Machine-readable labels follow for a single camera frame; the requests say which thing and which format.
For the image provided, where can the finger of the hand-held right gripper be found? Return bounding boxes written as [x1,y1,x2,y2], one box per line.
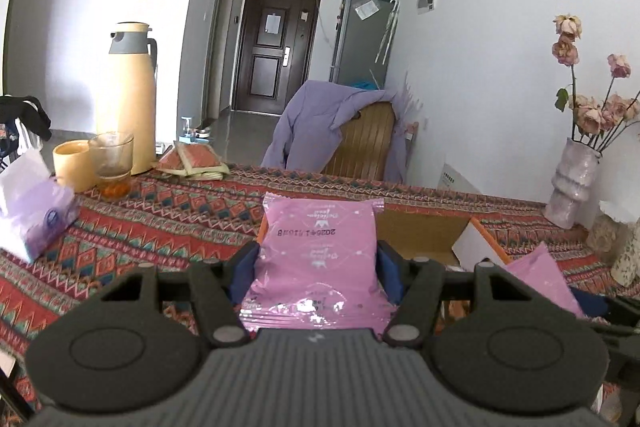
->
[570,286,640,325]

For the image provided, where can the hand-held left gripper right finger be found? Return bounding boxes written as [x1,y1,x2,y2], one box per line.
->
[377,241,553,350]

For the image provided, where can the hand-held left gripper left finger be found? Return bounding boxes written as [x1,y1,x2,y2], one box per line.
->
[95,243,262,350]

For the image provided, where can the pink snack packet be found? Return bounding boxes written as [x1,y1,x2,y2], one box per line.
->
[507,243,586,318]
[239,192,396,333]

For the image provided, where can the orange cardboard box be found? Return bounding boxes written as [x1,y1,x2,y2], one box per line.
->
[256,207,516,273]

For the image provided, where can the speckled jar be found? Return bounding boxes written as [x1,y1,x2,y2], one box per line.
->
[610,227,640,288]

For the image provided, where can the red patterned tablecloth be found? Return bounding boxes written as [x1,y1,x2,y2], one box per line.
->
[0,162,640,427]

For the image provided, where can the white printed board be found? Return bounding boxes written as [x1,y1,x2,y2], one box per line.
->
[440,163,483,195]

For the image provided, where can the pale ribbed vase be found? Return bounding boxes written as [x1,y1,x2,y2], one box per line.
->
[544,138,601,230]

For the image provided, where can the folded red patterned cloth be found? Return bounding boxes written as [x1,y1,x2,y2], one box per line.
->
[157,142,231,180]

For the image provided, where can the wooden chair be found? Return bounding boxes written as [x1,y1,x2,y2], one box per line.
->
[320,102,396,182]

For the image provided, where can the purple jacket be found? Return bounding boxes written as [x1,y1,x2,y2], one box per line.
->
[261,81,416,182]

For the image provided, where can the glass cup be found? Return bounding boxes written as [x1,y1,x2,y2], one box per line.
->
[89,132,136,198]

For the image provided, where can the bunch of dried roses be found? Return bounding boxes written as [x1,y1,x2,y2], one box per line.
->
[550,13,640,155]

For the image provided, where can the yellow thermos jug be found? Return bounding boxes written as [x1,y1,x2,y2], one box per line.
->
[95,22,158,175]

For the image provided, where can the yellow cup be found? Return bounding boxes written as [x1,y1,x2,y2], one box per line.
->
[52,139,98,194]

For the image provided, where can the purple tissue pack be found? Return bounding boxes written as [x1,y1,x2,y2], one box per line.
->
[0,147,81,264]

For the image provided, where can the dark brown door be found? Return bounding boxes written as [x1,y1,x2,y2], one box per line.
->
[232,0,321,116]

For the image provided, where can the grey refrigerator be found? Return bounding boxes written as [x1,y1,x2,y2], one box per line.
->
[330,0,398,90]

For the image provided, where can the white umbrella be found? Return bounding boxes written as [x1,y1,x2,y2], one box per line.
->
[375,0,400,65]

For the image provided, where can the black bag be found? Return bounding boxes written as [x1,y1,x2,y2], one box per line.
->
[0,96,52,142]

